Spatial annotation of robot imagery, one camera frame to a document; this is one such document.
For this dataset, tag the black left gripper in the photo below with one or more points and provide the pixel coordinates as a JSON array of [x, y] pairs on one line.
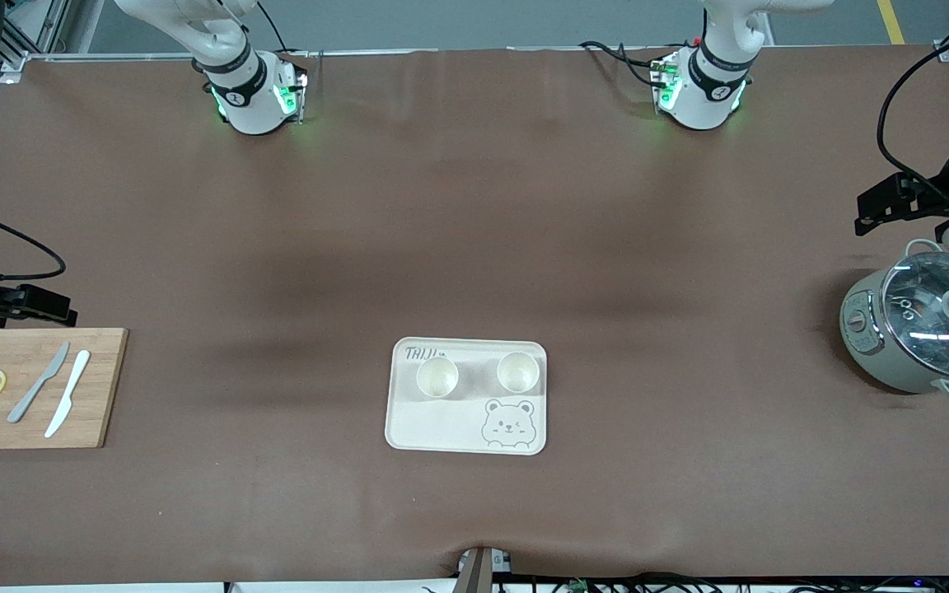
[[932, 197]]

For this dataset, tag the white plastic cup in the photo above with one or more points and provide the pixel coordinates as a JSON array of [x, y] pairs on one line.
[[437, 377], [518, 372]]

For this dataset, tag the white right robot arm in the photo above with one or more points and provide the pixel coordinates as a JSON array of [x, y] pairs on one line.
[[244, 99]]

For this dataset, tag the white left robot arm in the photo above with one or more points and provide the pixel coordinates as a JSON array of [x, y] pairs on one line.
[[705, 91]]

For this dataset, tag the grey plastic knife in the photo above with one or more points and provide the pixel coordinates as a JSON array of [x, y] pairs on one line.
[[38, 384]]

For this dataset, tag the white plastic knife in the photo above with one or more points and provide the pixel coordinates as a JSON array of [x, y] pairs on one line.
[[71, 389]]

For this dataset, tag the wooden cutting board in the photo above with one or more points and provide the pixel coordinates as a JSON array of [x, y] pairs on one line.
[[104, 395]]

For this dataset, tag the glass pot lid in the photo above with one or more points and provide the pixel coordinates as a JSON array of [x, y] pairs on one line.
[[927, 329]]

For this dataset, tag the grey-green electric cooking pot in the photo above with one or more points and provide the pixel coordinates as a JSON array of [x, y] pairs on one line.
[[863, 350]]

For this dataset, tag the cream tray with bear print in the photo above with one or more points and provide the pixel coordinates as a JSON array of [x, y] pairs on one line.
[[441, 428]]

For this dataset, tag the brown table cover mat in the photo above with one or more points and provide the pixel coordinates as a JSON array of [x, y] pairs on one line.
[[474, 206]]

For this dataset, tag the metal clamp bracket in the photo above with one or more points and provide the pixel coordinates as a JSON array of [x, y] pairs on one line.
[[479, 572]]

